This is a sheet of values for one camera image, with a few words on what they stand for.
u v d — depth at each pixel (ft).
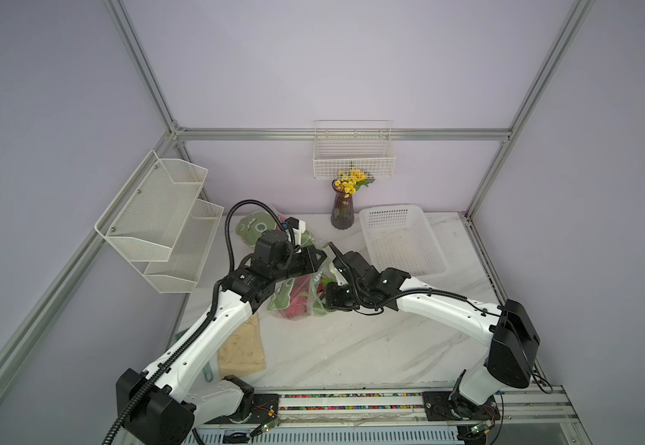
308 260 2.06
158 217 2.58
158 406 1.21
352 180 3.22
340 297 2.24
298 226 2.21
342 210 3.56
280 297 2.74
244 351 2.75
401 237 3.68
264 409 2.36
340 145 3.08
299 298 2.57
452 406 2.15
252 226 3.39
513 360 1.37
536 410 2.41
